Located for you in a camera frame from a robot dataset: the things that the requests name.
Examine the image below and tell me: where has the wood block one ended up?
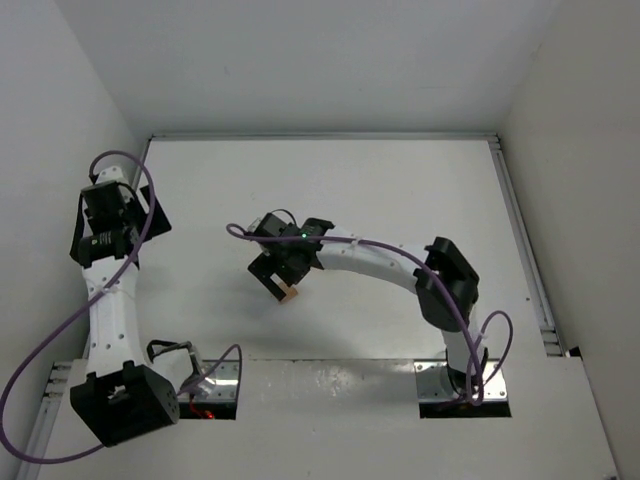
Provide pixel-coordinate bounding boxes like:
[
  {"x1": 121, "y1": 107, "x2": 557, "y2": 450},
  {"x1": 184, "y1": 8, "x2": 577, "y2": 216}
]
[{"x1": 280, "y1": 286, "x2": 298, "y2": 303}]

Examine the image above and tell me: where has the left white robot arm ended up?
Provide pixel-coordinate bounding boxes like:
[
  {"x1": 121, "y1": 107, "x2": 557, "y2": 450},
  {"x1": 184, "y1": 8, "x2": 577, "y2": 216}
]
[{"x1": 70, "y1": 180, "x2": 200, "y2": 447}]

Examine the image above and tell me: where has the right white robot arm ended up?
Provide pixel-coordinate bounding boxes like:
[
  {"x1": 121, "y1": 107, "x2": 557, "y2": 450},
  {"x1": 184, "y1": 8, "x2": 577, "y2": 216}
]
[{"x1": 245, "y1": 212, "x2": 488, "y2": 399}]

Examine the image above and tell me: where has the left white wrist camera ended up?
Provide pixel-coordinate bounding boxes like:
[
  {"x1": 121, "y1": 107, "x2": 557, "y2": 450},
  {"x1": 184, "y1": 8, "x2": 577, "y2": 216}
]
[{"x1": 89, "y1": 164, "x2": 129, "y2": 185}]

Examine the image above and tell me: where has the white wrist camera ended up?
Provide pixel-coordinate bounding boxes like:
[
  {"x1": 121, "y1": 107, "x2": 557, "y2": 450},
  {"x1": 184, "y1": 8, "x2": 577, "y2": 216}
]
[
  {"x1": 246, "y1": 218, "x2": 263, "y2": 238},
  {"x1": 89, "y1": 164, "x2": 129, "y2": 185}
]

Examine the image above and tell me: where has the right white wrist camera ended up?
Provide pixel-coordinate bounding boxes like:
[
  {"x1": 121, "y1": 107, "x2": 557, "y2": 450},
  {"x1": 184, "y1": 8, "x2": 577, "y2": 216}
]
[{"x1": 246, "y1": 218, "x2": 263, "y2": 238}]

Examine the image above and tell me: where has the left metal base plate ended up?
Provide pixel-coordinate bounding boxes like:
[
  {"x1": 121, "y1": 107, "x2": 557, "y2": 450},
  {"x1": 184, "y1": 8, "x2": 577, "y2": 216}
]
[{"x1": 178, "y1": 359, "x2": 242, "y2": 403}]

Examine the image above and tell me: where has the metal base plate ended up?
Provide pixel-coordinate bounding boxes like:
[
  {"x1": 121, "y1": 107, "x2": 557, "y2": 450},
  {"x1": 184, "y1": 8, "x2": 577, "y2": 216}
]
[
  {"x1": 178, "y1": 359, "x2": 242, "y2": 403},
  {"x1": 414, "y1": 360, "x2": 508, "y2": 404}
]

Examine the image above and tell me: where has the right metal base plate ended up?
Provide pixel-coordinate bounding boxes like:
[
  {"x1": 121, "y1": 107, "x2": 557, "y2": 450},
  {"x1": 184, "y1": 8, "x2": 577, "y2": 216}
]
[{"x1": 414, "y1": 360, "x2": 508, "y2": 404}]

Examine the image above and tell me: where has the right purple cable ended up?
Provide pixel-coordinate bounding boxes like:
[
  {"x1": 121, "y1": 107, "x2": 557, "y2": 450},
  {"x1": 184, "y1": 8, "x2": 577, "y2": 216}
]
[{"x1": 225, "y1": 222, "x2": 515, "y2": 407}]

